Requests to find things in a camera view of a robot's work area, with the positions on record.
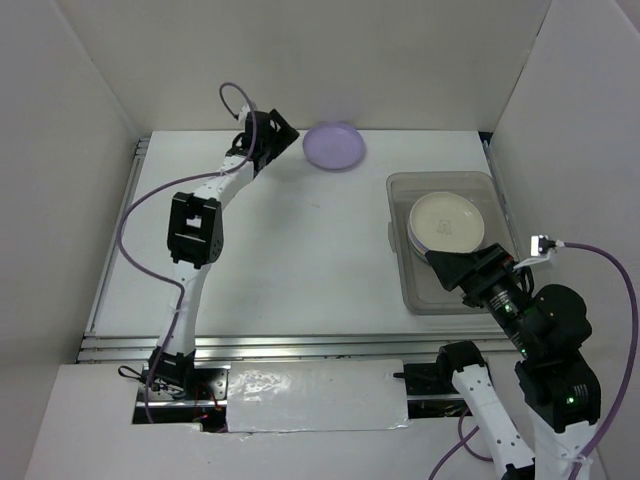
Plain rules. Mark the clear plastic bin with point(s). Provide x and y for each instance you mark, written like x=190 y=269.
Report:
x=421 y=290

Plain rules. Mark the white cover plate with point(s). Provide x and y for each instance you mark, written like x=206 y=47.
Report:
x=316 y=396

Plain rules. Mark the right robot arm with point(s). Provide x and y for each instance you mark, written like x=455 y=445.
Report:
x=547 y=327

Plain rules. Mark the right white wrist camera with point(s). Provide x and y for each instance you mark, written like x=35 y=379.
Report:
x=542 y=248

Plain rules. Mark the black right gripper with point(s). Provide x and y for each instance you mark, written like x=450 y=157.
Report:
x=484 y=265

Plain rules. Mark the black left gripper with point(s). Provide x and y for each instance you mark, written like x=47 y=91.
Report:
x=285 y=136

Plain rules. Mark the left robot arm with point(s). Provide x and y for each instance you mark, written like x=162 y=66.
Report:
x=196 y=237

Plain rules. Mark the purple plate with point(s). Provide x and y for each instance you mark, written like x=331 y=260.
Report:
x=415 y=243
x=334 y=146

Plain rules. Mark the cream plate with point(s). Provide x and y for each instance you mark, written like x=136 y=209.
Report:
x=444 y=221

